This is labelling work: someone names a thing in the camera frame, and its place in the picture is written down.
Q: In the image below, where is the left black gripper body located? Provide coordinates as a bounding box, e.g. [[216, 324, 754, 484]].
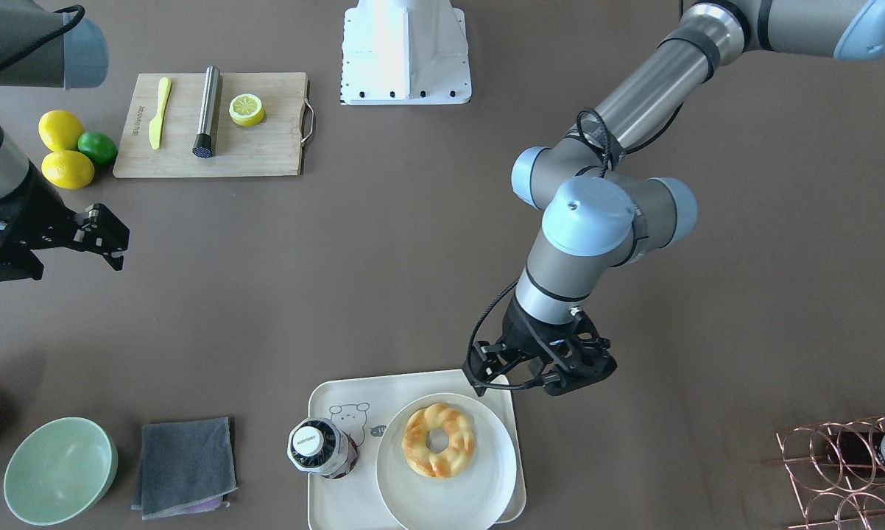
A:
[[479, 296, 583, 380]]

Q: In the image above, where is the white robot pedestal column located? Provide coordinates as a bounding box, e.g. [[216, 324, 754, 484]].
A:
[[339, 1, 473, 105]]

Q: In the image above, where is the grey folded cloth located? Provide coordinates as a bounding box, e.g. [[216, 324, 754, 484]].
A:
[[132, 417, 237, 520]]

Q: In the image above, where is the metal muddler black tip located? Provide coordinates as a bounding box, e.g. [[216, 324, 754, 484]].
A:
[[192, 65, 222, 160]]

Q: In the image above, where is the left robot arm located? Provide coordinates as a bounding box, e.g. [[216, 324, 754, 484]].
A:
[[464, 1, 885, 399]]

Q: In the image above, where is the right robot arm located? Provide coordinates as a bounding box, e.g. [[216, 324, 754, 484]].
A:
[[0, 1, 130, 282]]

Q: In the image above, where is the half lime slice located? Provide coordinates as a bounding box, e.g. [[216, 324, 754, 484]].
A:
[[228, 93, 267, 127]]

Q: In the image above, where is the wooden cutting board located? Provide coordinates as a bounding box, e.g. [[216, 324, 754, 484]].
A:
[[113, 71, 314, 179]]

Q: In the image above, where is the cream plastic tray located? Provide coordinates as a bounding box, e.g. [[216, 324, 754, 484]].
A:
[[308, 370, 527, 529]]

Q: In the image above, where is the green lime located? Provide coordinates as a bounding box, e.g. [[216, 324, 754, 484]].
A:
[[77, 131, 119, 166]]

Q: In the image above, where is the yellow plastic knife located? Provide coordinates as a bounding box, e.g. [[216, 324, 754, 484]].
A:
[[147, 77, 172, 150]]

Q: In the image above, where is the glazed donut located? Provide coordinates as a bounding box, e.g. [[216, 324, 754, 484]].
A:
[[400, 403, 476, 479]]

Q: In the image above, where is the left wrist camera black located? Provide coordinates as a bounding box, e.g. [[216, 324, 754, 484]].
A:
[[539, 310, 618, 396]]

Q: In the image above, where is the mint green bowl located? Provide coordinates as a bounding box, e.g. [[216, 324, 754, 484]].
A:
[[4, 418, 119, 526]]

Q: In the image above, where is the tea bottle in rack far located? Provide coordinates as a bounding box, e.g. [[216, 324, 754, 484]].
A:
[[810, 425, 885, 486]]

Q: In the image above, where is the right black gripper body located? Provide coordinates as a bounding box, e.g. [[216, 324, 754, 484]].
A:
[[0, 184, 88, 282]]

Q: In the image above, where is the yellow lemon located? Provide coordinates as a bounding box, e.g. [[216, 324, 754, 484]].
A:
[[38, 110, 85, 152], [41, 150, 95, 190]]

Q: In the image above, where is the tea bottle on tray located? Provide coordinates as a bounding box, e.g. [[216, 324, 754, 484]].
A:
[[287, 418, 359, 479]]

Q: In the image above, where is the copper wire bottle rack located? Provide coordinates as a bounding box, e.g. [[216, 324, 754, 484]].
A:
[[773, 416, 885, 529]]

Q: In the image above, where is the white plate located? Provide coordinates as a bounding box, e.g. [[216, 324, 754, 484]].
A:
[[376, 393, 517, 529]]

